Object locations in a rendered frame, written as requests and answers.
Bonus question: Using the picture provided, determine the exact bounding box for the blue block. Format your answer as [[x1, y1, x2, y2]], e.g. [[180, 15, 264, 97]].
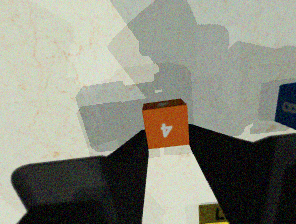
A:
[[274, 82, 296, 130]]

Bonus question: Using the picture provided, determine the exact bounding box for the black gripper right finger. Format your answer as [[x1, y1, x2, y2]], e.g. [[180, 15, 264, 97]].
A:
[[188, 124, 296, 224]]

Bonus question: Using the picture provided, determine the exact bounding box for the orange block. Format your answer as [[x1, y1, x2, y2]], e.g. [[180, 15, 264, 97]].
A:
[[142, 99, 189, 149]]

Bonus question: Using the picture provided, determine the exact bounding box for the yellow block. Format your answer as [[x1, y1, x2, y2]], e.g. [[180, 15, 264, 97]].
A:
[[198, 203, 229, 224]]

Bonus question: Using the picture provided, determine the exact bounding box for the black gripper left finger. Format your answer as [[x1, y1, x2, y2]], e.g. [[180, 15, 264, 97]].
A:
[[11, 130, 149, 224]]

